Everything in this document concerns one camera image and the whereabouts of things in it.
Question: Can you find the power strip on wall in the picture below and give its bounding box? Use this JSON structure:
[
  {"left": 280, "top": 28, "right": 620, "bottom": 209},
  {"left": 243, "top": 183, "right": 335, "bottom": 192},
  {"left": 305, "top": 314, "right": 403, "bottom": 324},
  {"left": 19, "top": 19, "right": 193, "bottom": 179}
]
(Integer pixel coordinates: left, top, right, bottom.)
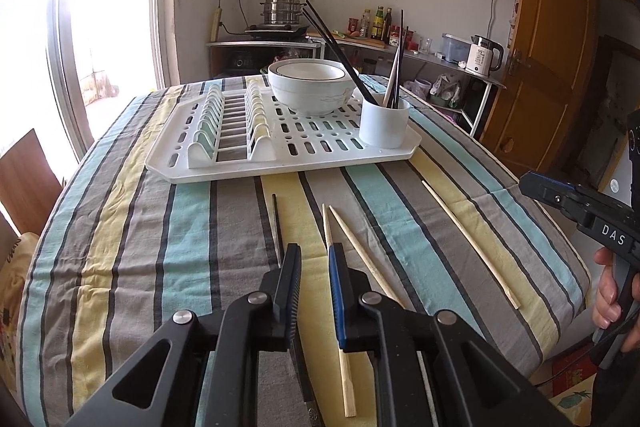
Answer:
[{"left": 209, "top": 6, "right": 222, "bottom": 42}]

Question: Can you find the wooden chair back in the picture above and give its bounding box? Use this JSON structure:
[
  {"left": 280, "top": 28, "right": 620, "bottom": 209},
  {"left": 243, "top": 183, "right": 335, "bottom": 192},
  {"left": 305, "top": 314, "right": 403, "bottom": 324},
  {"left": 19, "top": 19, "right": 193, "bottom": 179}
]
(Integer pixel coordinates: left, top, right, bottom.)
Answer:
[{"left": 0, "top": 129, "right": 62, "bottom": 235}]

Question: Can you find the wooden door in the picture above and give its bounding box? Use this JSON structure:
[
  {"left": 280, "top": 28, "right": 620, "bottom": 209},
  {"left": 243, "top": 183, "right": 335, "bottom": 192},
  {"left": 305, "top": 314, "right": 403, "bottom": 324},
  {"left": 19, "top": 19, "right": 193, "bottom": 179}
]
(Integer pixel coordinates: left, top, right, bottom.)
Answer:
[{"left": 480, "top": 0, "right": 598, "bottom": 176}]

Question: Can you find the person's right hand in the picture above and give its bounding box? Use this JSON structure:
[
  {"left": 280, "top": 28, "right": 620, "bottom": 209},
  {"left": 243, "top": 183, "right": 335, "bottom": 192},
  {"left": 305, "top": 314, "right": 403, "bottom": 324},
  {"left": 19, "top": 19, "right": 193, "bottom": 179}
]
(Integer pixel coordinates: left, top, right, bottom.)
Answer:
[{"left": 591, "top": 247, "right": 640, "bottom": 353}]

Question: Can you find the white cylindrical utensil cup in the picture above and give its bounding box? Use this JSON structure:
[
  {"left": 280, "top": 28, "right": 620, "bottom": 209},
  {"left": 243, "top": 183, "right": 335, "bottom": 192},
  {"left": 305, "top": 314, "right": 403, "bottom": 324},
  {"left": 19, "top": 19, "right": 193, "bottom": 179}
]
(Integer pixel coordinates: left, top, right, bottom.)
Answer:
[{"left": 359, "top": 94, "right": 410, "bottom": 148}]

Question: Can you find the black chopstick pair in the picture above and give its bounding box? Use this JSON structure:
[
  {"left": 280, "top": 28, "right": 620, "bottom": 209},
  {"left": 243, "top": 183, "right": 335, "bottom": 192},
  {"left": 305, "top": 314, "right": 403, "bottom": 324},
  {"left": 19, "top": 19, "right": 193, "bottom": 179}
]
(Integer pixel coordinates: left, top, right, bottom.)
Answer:
[
  {"left": 383, "top": 46, "right": 398, "bottom": 108},
  {"left": 393, "top": 10, "right": 406, "bottom": 109}
]

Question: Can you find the wooden chopstick far right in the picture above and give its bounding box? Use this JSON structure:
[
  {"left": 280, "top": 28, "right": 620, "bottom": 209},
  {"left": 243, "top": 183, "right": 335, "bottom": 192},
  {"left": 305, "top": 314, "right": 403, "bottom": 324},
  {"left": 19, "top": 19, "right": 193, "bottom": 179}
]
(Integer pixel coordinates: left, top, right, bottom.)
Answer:
[{"left": 421, "top": 179, "right": 521, "bottom": 310}]

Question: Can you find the wooden cutting board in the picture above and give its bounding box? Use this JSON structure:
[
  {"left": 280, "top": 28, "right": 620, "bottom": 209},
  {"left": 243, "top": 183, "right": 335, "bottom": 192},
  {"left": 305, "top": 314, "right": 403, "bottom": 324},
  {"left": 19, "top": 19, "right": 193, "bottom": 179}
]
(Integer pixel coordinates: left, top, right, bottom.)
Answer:
[{"left": 334, "top": 36, "right": 387, "bottom": 51}]

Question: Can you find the white electric kettle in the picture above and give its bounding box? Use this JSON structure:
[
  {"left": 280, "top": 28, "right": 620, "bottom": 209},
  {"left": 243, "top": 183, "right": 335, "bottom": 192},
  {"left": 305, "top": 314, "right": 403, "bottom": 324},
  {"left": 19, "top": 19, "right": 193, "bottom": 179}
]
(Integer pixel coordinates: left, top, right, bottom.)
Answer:
[{"left": 465, "top": 35, "right": 504, "bottom": 77}]

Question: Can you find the metal kitchen shelf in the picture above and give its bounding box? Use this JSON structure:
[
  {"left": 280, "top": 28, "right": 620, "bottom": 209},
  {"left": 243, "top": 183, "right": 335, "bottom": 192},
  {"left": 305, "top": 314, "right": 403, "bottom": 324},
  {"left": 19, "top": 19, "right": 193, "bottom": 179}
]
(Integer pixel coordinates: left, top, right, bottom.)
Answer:
[{"left": 206, "top": 37, "right": 508, "bottom": 138}]

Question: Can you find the clear plastic container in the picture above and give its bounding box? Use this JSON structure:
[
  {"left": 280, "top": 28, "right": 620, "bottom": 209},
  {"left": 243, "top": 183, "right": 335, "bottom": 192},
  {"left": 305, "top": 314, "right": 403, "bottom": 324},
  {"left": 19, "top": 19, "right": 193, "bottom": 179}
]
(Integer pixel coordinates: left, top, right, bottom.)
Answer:
[{"left": 440, "top": 34, "right": 472, "bottom": 64}]

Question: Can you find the green label oil bottle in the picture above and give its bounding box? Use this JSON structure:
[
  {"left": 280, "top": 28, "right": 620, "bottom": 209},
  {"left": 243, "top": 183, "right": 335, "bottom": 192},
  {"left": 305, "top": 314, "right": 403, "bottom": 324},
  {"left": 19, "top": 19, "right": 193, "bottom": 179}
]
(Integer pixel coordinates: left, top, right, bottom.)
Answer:
[{"left": 370, "top": 5, "right": 384, "bottom": 40}]

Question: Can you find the striped tablecloth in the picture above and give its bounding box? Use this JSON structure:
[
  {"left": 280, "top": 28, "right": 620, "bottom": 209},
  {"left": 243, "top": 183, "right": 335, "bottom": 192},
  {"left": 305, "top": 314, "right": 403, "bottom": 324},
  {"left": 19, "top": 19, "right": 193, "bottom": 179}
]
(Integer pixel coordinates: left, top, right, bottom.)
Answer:
[{"left": 16, "top": 82, "right": 591, "bottom": 426}]

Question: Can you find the dark soy sauce bottle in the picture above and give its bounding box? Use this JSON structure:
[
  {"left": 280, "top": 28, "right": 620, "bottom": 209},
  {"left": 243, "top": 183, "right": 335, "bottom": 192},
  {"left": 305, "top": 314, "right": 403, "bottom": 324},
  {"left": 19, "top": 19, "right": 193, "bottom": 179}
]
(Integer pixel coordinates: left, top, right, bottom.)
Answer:
[{"left": 381, "top": 8, "right": 393, "bottom": 44}]

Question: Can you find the black induction cooker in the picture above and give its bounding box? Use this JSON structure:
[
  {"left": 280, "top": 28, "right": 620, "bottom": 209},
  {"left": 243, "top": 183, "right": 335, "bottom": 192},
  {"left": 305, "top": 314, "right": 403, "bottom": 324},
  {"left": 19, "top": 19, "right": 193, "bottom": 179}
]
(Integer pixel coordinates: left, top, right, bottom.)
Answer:
[{"left": 245, "top": 24, "right": 307, "bottom": 41}]

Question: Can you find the white plastic dish rack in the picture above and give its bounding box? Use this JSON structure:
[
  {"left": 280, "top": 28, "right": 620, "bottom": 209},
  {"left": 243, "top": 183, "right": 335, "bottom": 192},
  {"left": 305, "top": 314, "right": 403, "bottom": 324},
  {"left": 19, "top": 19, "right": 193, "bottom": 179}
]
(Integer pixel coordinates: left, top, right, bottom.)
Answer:
[{"left": 145, "top": 77, "right": 421, "bottom": 184}]

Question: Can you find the stainless steel steamer pot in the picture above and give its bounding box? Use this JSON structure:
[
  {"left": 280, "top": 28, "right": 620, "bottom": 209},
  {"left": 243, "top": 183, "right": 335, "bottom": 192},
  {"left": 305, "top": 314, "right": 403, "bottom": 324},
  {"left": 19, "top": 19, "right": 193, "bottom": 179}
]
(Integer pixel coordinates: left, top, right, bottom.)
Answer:
[{"left": 262, "top": 0, "right": 306, "bottom": 26}]

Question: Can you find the large white ceramic bowl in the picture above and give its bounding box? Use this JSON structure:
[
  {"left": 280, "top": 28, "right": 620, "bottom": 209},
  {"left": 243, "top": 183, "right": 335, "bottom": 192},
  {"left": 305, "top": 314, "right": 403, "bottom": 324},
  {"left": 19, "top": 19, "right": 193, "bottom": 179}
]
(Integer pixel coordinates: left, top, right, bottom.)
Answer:
[{"left": 267, "top": 58, "right": 355, "bottom": 116}]

